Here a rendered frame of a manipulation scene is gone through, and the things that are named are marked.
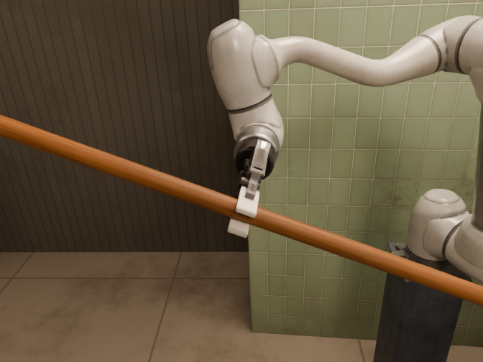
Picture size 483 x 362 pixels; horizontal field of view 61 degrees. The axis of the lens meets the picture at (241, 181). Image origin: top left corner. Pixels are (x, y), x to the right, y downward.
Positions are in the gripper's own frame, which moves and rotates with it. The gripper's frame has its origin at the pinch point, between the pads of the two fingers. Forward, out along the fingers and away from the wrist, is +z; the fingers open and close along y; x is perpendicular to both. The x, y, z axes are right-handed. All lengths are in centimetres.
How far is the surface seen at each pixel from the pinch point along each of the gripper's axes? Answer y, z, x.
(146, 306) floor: 183, -139, 23
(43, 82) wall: 80, -194, 133
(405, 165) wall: 26, -123, -72
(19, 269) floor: 222, -169, 124
